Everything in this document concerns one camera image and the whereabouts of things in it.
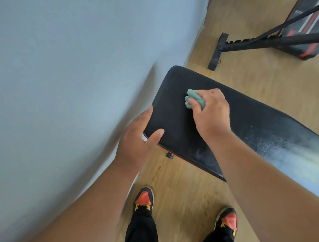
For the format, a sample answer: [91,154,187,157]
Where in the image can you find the person's left red black shoe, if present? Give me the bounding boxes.
[134,186,154,211]

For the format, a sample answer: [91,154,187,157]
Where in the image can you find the person's black trousers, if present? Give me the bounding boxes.
[124,205,236,242]

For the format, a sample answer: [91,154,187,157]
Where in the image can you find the person's left hand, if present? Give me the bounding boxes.
[113,105,165,173]

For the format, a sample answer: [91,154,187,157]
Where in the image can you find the person's red black shoe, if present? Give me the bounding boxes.
[214,206,238,237]
[134,186,154,211]

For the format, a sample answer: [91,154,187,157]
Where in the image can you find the person's right forearm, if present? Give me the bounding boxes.
[208,131,319,242]

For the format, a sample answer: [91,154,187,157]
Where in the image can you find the person's right hand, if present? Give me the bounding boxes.
[187,88,233,143]

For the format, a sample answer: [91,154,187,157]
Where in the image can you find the person's right red black shoe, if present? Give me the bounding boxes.
[214,206,238,237]

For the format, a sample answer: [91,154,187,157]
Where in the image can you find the black bench with headrest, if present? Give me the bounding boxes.
[207,4,319,71]

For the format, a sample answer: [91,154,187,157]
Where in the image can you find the person's left forearm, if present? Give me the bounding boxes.
[31,161,141,242]

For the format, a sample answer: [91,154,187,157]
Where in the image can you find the black weight bench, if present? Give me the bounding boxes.
[143,65,319,197]

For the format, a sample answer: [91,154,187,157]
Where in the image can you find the green cleaning cloth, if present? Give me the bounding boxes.
[184,89,206,111]

